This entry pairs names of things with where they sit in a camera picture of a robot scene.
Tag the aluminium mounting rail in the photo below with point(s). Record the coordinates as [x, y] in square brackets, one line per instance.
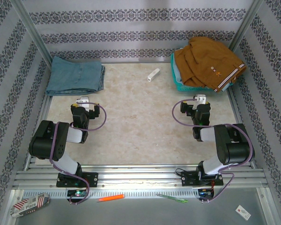
[140, 175]

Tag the light blue denim jeans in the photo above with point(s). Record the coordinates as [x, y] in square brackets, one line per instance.
[72, 75]

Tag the small white plastic device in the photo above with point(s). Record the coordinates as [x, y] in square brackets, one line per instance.
[153, 75]

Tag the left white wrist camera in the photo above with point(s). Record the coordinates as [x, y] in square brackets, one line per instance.
[83, 101]

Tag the right controller board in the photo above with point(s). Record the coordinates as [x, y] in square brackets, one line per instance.
[206, 194]

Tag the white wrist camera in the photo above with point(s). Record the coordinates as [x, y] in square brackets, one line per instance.
[200, 99]
[83, 101]

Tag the pale blue garment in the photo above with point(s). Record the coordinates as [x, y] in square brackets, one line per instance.
[177, 72]

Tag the aluminium frame post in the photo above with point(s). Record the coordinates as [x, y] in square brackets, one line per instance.
[244, 23]
[35, 35]

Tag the small white card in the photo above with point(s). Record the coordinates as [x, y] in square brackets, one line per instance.
[243, 212]

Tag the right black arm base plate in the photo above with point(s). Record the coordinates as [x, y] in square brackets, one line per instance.
[189, 179]

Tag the controller board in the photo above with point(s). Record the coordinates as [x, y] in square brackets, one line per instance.
[206, 194]
[76, 193]

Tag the brown striped-waist trousers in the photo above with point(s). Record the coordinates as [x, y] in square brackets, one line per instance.
[201, 61]

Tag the teal plastic basket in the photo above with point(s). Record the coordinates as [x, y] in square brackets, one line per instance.
[189, 88]

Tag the aluminium side rail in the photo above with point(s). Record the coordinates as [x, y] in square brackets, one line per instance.
[236, 110]
[44, 110]

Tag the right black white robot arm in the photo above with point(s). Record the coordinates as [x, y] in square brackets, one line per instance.
[236, 150]

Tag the left controller board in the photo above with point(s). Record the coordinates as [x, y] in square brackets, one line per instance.
[76, 193]

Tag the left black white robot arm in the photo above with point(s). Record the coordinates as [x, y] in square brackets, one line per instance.
[46, 140]

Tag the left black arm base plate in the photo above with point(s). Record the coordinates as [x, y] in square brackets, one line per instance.
[91, 179]

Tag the orange pen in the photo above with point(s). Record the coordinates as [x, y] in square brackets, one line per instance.
[111, 198]

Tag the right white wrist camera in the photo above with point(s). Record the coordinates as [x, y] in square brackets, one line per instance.
[200, 99]

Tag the green pen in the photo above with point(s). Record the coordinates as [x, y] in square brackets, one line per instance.
[172, 198]

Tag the flag-patterned label strip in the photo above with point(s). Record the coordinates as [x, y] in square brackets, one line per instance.
[29, 204]

